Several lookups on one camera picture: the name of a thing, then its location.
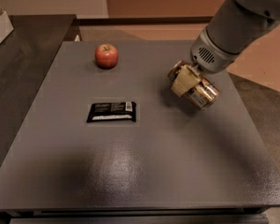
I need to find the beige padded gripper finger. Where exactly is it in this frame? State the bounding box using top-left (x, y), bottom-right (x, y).
top-left (170, 63), bottom-right (201, 97)

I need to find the orange soda can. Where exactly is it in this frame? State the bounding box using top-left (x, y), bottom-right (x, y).
top-left (173, 61), bottom-right (219, 110)

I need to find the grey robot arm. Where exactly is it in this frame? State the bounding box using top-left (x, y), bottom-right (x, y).
top-left (172, 0), bottom-right (280, 96)

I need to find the black snack bar wrapper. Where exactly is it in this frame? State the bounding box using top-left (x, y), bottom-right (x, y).
top-left (87, 102), bottom-right (136, 123)

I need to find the red apple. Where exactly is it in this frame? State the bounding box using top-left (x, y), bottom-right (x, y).
top-left (95, 44), bottom-right (119, 69)

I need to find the dark side counter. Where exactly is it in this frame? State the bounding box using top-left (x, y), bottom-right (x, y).
top-left (0, 15), bottom-right (78, 167)

